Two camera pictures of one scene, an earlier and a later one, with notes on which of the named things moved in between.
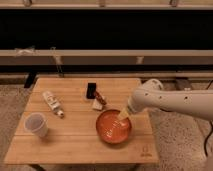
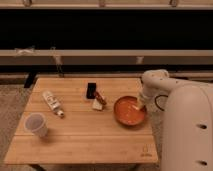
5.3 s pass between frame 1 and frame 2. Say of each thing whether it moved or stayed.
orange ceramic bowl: moved
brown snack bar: stayed
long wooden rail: stayed
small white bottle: stayed
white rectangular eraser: stayed
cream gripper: moved
